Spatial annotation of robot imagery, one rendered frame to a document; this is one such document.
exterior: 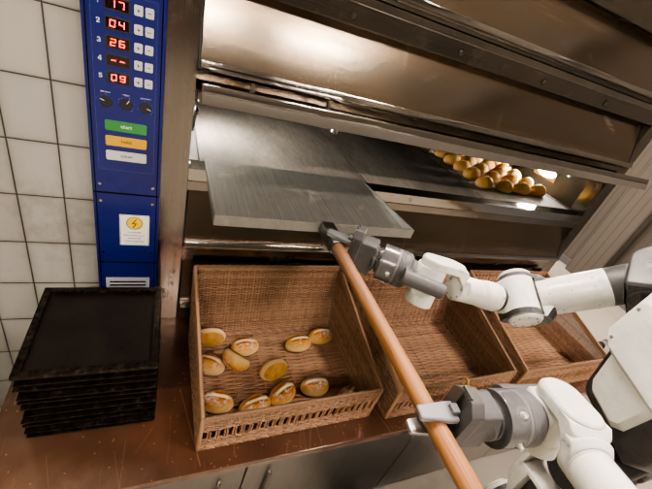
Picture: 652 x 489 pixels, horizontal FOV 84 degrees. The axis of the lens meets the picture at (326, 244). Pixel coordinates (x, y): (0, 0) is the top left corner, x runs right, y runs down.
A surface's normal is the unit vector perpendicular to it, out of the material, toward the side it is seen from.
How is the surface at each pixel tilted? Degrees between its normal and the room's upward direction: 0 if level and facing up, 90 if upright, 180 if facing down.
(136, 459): 0
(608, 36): 70
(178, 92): 90
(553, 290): 53
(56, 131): 90
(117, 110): 90
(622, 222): 90
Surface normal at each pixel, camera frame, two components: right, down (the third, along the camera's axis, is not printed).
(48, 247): 0.31, 0.59
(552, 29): 0.39, 0.28
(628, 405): -0.95, -0.32
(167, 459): 0.28, -0.81
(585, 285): -0.53, -0.48
